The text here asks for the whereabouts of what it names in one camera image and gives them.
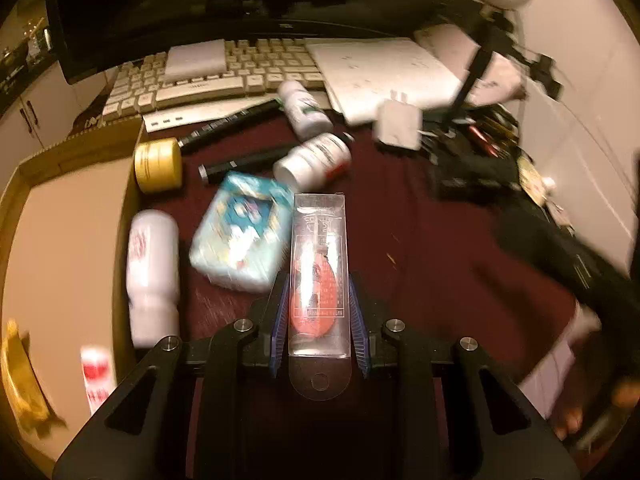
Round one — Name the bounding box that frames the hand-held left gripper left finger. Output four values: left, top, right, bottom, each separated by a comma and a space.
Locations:
52, 272, 293, 480

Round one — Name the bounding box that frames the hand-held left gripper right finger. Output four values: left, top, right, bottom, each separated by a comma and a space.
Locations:
347, 272, 582, 480

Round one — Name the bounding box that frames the clear package with orange item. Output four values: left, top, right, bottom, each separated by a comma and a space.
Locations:
287, 192, 355, 403

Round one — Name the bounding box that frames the black marker pen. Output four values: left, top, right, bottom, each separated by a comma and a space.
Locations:
198, 142, 301, 186

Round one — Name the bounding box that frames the white pill bottle red label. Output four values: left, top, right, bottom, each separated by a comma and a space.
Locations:
272, 132, 353, 187

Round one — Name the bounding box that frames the cardboard box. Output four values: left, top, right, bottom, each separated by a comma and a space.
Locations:
0, 125, 148, 466

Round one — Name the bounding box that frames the person's right hand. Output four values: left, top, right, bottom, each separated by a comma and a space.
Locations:
552, 379, 640, 440

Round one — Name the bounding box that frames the cartoon print tin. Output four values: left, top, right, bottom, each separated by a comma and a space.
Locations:
517, 157, 548, 206

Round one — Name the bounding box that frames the maroon tablecloth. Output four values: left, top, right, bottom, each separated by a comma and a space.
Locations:
135, 110, 581, 480

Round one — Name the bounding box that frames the light blue tissue pack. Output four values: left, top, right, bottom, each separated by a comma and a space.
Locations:
189, 171, 296, 293

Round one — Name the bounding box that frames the person's pink clothing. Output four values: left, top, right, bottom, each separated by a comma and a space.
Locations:
519, 304, 603, 413

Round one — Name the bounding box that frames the red cylinder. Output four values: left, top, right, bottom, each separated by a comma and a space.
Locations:
467, 125, 503, 156

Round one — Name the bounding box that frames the plain white bottle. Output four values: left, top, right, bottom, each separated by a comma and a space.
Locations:
125, 209, 182, 350

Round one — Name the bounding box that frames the red and white packet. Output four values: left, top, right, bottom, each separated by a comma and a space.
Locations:
80, 344, 118, 416

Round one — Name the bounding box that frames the yellow round jar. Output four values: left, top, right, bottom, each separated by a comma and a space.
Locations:
133, 137, 183, 193

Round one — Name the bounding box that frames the white charger adapter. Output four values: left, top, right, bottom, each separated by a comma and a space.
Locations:
374, 91, 423, 152

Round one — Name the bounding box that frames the black desk stand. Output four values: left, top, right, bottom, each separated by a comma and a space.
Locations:
430, 0, 561, 206

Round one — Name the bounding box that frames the white pill bottle green label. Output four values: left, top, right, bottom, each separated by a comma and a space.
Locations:
277, 80, 334, 142

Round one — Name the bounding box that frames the white printed envelope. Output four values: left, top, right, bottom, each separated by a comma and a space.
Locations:
414, 24, 527, 107

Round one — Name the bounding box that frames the white lined notebook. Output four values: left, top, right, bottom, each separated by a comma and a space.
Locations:
305, 37, 463, 126

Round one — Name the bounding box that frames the beige keyboard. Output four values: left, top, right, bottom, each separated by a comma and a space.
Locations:
100, 37, 331, 133

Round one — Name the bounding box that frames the gold foil packet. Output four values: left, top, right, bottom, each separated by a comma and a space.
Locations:
0, 320, 66, 433

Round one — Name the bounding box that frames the white foam block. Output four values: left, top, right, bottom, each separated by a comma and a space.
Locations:
163, 39, 227, 82

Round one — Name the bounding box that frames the kitchen cabinet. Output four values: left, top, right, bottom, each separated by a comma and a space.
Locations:
0, 67, 121, 176

